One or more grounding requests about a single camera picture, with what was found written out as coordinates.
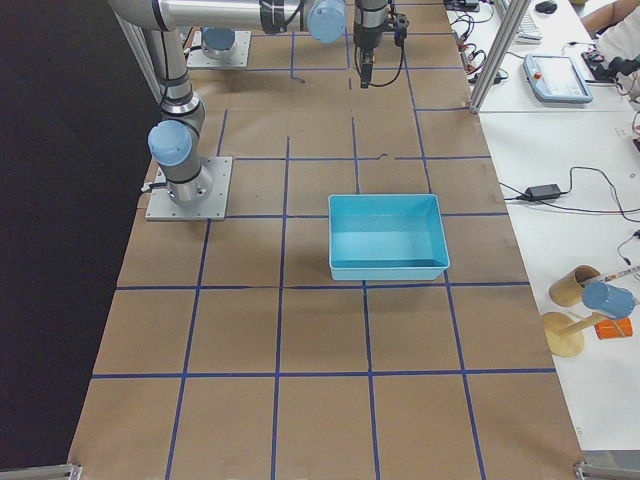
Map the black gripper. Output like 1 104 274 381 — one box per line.
355 46 375 89

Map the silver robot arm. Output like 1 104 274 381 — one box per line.
189 1 408 89
109 1 347 205

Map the light blue plastic bin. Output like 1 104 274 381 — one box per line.
328 194 450 281

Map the white keyboard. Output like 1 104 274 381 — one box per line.
514 13 543 45

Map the teach pendant tablet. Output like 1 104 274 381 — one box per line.
523 54 593 104

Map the black computer mouse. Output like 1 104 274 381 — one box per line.
534 0 558 15

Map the black power adapter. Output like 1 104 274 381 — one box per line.
524 184 563 201

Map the wooden cup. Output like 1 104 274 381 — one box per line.
548 265 600 307

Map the wooden stand with peg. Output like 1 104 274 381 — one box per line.
540 312 607 358

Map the blue cup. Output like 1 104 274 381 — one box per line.
582 282 636 320

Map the orange block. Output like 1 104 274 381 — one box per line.
594 317 633 340

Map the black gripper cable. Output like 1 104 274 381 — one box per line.
369 14 409 89

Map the aluminium frame post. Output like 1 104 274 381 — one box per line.
469 0 530 114

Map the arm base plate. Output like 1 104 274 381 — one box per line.
146 157 233 221
185 30 251 70

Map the black adapter cable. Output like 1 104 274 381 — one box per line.
499 167 640 224

